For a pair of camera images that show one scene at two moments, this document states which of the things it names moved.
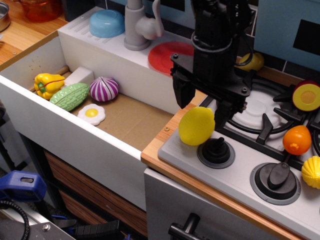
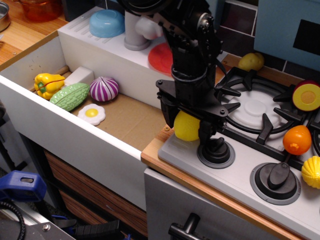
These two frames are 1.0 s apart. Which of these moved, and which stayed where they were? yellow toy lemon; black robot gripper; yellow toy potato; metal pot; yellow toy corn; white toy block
Moved: yellow toy lemon; black robot gripper
Stayed: metal pot; yellow toy potato; white toy block; yellow toy corn
